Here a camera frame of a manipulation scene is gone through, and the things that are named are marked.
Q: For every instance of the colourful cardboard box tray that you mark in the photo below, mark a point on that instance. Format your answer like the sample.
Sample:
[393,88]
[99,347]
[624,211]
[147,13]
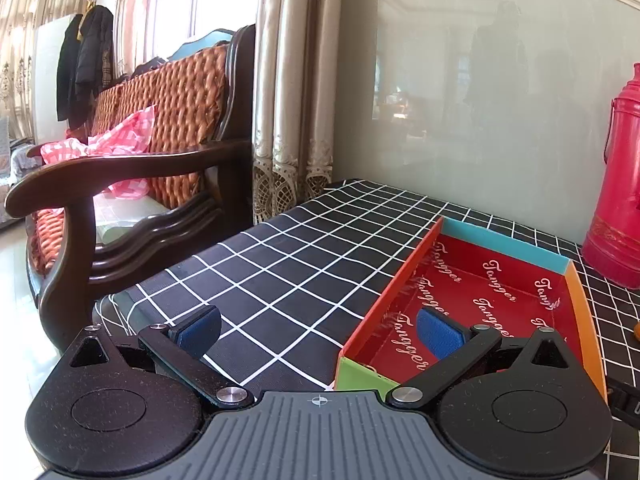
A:
[473,276]

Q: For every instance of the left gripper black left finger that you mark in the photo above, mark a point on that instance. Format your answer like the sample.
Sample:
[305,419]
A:
[119,406]

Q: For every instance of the white cushion on chair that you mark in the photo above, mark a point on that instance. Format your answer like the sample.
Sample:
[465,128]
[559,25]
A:
[115,217]

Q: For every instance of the red thermos flask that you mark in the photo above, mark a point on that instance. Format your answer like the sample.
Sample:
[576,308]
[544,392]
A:
[612,243]

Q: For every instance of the black coat hanging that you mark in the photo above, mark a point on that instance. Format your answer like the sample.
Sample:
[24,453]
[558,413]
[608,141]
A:
[85,65]

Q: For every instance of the beige curtain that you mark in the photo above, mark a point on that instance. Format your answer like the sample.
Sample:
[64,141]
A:
[295,75]

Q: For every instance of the black white checked tablecloth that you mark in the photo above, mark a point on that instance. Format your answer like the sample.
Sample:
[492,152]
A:
[292,289]

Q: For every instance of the dark wooden armchair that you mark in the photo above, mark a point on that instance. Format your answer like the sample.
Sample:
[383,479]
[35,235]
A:
[198,166]

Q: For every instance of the pink checked cloth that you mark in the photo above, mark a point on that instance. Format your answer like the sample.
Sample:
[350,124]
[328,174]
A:
[132,136]

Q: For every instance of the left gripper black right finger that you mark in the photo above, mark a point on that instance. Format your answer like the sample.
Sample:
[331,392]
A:
[492,406]

